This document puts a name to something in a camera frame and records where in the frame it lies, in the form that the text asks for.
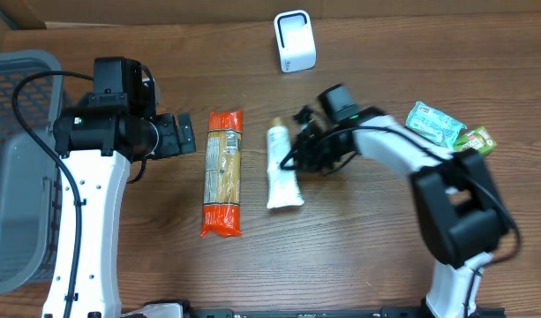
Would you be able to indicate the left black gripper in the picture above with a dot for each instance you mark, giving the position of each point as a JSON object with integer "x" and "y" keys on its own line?
{"x": 176, "y": 135}

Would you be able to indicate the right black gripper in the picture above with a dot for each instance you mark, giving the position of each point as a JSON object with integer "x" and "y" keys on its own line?
{"x": 305, "y": 155}

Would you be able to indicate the white tube gold cap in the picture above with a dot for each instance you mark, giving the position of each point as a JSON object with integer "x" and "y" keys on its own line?
{"x": 283, "y": 189}

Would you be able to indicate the orange spaghetti packet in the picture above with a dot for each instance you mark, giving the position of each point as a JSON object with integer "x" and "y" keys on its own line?
{"x": 221, "y": 200}

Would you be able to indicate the teal snack packet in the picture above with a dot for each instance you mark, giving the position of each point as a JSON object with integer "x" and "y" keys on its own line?
{"x": 434, "y": 125}

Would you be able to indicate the green juice carton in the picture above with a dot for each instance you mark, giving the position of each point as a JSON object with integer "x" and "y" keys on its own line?
{"x": 478, "y": 139}

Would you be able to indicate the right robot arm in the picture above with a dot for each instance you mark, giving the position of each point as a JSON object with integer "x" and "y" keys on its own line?
{"x": 460, "y": 215}

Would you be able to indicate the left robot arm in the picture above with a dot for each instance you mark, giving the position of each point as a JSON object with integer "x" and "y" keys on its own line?
{"x": 95, "y": 147}

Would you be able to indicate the white barcode scanner stand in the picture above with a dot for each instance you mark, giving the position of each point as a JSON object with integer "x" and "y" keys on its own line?
{"x": 295, "y": 41}

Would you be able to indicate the grey plastic shopping basket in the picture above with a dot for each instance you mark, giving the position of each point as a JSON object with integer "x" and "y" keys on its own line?
{"x": 30, "y": 190}

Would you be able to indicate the cardboard back panel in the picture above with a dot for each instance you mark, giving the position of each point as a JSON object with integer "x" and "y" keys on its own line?
{"x": 38, "y": 13}

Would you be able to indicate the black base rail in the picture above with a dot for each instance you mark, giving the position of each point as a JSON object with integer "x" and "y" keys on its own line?
{"x": 305, "y": 313}

